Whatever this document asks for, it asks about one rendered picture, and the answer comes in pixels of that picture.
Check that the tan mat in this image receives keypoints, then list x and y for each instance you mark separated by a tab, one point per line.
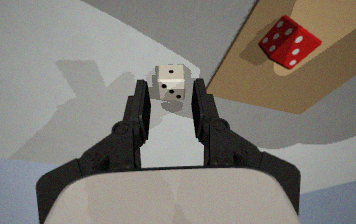
246	74

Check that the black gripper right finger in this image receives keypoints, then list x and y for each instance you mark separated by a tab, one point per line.
222	146

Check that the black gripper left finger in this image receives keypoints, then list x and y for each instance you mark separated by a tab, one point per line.
119	150

